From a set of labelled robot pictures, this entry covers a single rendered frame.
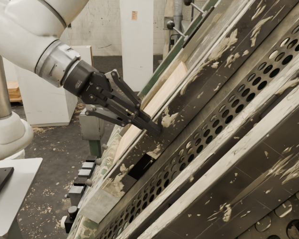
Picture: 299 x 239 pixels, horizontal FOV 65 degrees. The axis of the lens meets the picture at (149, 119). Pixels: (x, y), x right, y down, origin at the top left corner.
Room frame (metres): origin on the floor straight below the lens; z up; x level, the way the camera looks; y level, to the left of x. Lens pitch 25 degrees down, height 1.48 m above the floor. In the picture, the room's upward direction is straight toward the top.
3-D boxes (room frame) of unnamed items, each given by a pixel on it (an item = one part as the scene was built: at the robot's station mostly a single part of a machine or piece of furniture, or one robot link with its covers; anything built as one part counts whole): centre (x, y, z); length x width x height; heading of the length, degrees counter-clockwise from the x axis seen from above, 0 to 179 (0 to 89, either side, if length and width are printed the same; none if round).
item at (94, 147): (1.33, 0.36, 0.38); 0.06 x 0.06 x 0.75; 87
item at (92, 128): (1.33, 0.36, 0.84); 0.12 x 0.12 x 0.18; 87
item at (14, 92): (4.01, 2.46, 0.15); 0.61 x 0.52 x 0.31; 8
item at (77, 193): (0.88, 0.31, 0.69); 0.50 x 0.14 x 0.24; 177
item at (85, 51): (5.83, 1.70, 0.36); 0.58 x 0.45 x 0.72; 98
